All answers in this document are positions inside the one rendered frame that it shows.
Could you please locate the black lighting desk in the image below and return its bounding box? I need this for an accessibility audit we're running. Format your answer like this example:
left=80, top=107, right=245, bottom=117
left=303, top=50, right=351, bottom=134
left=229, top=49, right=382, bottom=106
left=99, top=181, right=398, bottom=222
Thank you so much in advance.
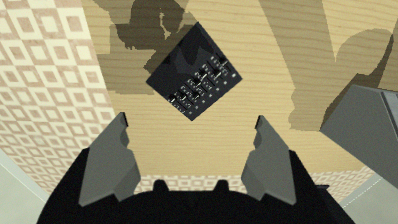
left=145, top=21, right=243, bottom=121

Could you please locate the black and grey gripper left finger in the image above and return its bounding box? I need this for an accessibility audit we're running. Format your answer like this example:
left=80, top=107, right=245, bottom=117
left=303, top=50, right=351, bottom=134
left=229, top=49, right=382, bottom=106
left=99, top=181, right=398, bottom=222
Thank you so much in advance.
left=36, top=112, right=141, bottom=224

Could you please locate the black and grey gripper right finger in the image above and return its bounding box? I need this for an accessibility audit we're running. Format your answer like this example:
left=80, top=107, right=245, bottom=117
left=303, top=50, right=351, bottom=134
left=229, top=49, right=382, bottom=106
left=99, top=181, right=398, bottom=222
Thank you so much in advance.
left=241, top=115, right=333, bottom=224

